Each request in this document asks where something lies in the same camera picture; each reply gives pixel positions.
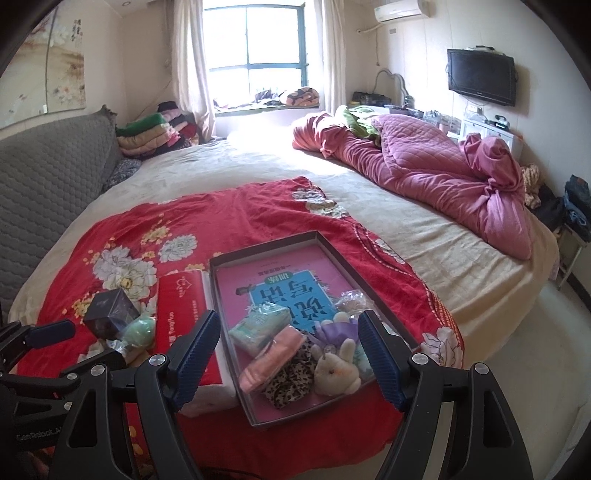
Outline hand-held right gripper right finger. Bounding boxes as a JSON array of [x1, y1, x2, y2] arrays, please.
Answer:
[[358, 310, 532, 480]]

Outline stool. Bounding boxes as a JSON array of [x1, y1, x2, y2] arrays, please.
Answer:
[[556, 226, 591, 289]]

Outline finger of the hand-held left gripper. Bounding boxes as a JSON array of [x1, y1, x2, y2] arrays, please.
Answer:
[[55, 349, 127, 385], [0, 320, 77, 370]]

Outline white air conditioner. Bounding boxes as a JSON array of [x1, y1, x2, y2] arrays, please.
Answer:
[[373, 0, 432, 23]]

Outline pink book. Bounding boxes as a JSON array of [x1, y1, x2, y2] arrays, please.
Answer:
[[217, 247, 370, 411]]

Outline dark bag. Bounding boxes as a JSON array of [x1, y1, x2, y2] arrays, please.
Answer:
[[531, 185, 568, 232]]

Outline purple plush toy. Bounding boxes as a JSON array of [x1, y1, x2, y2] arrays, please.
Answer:
[[318, 311, 361, 352]]

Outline stack of folded blankets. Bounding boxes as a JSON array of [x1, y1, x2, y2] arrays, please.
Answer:
[[157, 102, 201, 151]]

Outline patterned orange blanket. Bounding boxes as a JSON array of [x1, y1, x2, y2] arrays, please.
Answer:
[[280, 87, 320, 107]]

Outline clear plastic packet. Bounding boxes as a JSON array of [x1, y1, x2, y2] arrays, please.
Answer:
[[335, 290, 376, 319]]

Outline beige folded blanket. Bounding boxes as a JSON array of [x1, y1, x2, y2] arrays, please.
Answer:
[[117, 124, 174, 160]]

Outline pink towel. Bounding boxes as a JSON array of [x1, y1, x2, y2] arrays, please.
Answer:
[[238, 325, 309, 394]]

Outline dark blue box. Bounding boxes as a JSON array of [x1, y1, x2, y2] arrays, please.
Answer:
[[83, 288, 139, 340]]

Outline green folded blanket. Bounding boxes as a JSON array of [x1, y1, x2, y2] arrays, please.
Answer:
[[115, 113, 169, 137]]

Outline grey quilted headboard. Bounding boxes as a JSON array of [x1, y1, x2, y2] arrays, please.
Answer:
[[0, 111, 121, 315]]

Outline green white tissue pack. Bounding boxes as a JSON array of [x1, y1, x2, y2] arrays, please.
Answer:
[[228, 308, 291, 356]]

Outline cream curtain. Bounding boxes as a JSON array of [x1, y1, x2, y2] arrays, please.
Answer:
[[314, 0, 347, 116], [171, 0, 217, 139]]

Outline red floral blanket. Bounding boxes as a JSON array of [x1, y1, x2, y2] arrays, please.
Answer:
[[16, 175, 465, 480]]

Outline dark patterned pillow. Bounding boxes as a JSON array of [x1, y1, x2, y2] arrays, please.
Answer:
[[102, 157, 143, 192]]

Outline black television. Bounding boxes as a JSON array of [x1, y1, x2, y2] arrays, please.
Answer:
[[447, 48, 516, 107]]

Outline green plush toy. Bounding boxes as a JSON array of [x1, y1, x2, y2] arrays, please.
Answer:
[[115, 315, 158, 352]]

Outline wall poster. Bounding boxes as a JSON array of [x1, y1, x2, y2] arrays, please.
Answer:
[[0, 0, 86, 125]]

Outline cream bunny plush toy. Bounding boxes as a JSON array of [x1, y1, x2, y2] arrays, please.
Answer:
[[310, 339, 362, 397]]

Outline pink quilt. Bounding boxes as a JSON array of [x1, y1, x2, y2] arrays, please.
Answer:
[[292, 111, 532, 260]]

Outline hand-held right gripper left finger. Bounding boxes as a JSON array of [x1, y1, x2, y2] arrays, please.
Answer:
[[55, 309, 222, 480]]

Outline blue jeans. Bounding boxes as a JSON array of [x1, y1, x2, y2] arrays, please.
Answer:
[[564, 174, 591, 227]]

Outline leopard print scrunchie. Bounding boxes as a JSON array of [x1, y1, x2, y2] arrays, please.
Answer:
[[262, 344, 319, 410]]

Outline window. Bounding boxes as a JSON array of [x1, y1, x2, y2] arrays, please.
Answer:
[[203, 2, 308, 102]]

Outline grey shallow box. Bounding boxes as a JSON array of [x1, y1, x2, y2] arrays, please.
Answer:
[[209, 230, 432, 428]]

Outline green cloth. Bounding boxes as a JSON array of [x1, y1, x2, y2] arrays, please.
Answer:
[[335, 105, 384, 139]]

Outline red white tissue package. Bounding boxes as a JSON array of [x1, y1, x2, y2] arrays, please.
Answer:
[[154, 270, 236, 418]]

